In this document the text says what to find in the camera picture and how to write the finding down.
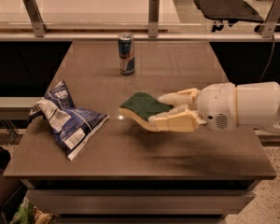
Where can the middle metal rail bracket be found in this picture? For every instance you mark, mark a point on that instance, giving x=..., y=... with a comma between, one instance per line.
x=153, y=17

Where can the metal rail bracket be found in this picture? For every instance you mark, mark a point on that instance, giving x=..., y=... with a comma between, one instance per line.
x=266, y=30
x=153, y=17
x=39, y=27

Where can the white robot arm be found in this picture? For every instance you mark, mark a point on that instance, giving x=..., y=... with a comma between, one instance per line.
x=257, y=106

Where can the dark bin on floor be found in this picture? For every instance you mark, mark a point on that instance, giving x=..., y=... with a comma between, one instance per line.
x=11, y=191

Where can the right metal rail bracket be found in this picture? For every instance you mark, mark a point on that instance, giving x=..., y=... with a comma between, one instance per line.
x=266, y=30

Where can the green snack bag on floor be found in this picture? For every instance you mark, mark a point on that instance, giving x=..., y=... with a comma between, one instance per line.
x=28, y=213

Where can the blue silver energy drink can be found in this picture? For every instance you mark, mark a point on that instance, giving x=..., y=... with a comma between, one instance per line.
x=126, y=53

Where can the green and yellow sponge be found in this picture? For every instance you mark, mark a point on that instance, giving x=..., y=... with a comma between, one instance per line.
x=140, y=107

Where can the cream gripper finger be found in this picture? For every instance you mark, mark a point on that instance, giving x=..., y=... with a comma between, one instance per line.
x=184, y=97
x=179, y=119

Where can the blue chip bag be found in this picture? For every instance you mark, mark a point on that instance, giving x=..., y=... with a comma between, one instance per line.
x=72, y=126

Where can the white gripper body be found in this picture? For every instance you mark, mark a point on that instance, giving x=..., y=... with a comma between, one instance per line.
x=216, y=106

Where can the left metal rail bracket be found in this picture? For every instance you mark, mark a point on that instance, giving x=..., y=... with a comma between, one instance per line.
x=39, y=27

